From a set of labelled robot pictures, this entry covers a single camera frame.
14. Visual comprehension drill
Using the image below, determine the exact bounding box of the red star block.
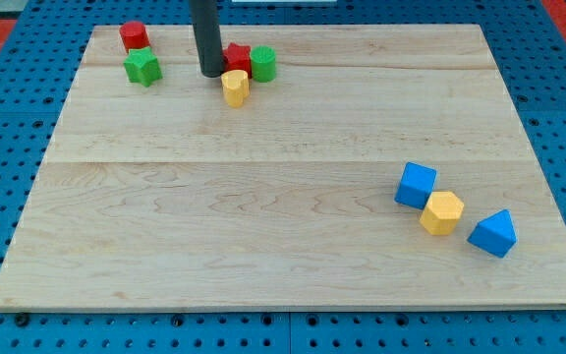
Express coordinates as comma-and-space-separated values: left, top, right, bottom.
223, 42, 253, 78

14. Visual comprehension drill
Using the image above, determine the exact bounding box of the red cylinder block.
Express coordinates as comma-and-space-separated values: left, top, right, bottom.
119, 21, 150, 52

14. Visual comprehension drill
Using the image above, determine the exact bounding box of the light wooden board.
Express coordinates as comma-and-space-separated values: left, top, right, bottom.
0, 25, 566, 313

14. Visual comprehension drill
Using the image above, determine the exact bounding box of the blue cube block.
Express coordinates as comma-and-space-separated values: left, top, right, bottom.
394, 162, 437, 209

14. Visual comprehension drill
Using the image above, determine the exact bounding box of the blue triangle block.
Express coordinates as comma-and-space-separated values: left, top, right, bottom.
467, 209, 517, 258

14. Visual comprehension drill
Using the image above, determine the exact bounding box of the yellow hexagon block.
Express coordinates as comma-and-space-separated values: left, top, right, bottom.
420, 191, 465, 236

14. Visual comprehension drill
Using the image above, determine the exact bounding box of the green star block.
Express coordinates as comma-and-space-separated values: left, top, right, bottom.
123, 46, 163, 87

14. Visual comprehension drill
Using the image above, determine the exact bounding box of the yellow heart block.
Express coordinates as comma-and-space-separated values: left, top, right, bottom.
221, 70, 250, 108

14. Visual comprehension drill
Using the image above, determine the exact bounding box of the green cylinder block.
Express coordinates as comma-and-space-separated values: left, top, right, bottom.
250, 45, 276, 83

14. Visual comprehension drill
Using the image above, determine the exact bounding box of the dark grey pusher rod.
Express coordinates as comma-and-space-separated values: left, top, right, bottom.
189, 0, 225, 78

